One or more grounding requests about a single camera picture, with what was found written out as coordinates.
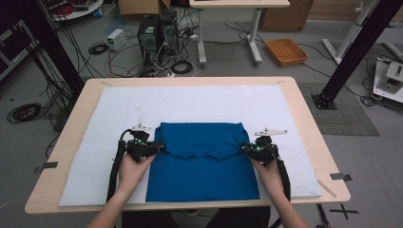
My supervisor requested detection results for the person's left hand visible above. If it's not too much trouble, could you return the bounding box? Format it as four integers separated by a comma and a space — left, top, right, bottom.
117, 152, 158, 195

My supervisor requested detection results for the white metal stand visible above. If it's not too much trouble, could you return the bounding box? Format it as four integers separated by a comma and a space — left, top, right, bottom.
321, 0, 403, 66

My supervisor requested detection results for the large cardboard box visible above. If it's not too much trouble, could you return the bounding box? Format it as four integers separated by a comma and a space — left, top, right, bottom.
259, 0, 315, 33

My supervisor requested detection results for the light wooden table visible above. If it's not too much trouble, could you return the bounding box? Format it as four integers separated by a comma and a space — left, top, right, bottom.
24, 75, 352, 216

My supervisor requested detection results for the black computer tower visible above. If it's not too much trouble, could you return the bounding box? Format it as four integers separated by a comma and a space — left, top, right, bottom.
158, 10, 180, 57
137, 14, 160, 61

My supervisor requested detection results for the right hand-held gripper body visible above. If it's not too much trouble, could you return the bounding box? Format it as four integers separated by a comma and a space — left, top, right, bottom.
248, 127, 289, 168

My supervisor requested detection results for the person's dark clothed lap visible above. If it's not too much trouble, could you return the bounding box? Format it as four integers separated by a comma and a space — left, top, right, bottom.
121, 206, 273, 228

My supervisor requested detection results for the large coiled black cable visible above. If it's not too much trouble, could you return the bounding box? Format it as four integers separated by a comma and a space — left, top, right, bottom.
6, 102, 43, 124

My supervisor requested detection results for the blue printed T-shirt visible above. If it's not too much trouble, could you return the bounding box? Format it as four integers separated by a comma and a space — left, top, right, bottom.
144, 122, 261, 203

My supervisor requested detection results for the black frame post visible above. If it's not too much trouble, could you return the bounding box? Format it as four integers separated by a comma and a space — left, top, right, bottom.
311, 0, 403, 111
13, 0, 86, 98

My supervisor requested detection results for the white foam mat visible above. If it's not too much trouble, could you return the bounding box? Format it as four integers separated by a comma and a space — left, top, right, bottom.
58, 83, 323, 208

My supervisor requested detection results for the white device on board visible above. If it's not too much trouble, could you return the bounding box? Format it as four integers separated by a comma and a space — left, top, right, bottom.
373, 56, 403, 105

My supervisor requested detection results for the black tape cross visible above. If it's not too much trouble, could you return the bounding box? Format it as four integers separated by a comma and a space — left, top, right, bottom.
329, 203, 360, 220

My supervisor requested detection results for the black sleeved left gripper cable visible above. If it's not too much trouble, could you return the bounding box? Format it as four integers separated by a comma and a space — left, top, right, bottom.
106, 128, 136, 202

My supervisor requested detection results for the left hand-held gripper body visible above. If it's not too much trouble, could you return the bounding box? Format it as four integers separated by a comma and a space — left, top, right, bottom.
124, 123, 160, 163

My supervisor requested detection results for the round white table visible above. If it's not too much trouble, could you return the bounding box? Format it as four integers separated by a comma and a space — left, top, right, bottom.
40, 0, 105, 22

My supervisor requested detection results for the small cardboard box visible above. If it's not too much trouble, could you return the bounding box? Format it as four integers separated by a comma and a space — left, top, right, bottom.
118, 0, 172, 17

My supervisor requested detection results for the person's right hand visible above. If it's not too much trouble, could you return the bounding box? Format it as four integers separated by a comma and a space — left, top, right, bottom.
249, 156, 285, 195

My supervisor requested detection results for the grey tape piece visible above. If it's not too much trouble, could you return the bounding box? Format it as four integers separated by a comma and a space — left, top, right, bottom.
33, 161, 60, 175
329, 172, 353, 182

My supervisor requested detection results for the grey floor mat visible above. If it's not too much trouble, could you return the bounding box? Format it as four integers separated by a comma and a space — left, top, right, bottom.
297, 82, 380, 138

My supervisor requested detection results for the white power supply box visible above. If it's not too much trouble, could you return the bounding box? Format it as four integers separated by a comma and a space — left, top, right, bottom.
106, 28, 127, 52

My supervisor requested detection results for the grey equipment rack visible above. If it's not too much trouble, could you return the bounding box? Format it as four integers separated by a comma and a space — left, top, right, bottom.
0, 19, 41, 82

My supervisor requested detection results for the orange tray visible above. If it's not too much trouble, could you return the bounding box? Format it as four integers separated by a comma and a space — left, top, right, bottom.
263, 37, 310, 67

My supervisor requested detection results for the beige tape strip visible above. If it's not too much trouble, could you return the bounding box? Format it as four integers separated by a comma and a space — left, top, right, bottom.
317, 179, 337, 200

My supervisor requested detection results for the small coiled black cable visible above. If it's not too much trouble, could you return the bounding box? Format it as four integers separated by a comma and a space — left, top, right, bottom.
87, 41, 110, 56

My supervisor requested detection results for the thick coiled black cable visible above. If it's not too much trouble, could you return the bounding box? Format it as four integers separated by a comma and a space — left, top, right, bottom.
170, 59, 195, 76

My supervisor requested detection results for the white-legged desk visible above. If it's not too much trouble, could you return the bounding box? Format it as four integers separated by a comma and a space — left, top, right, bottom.
188, 0, 291, 67

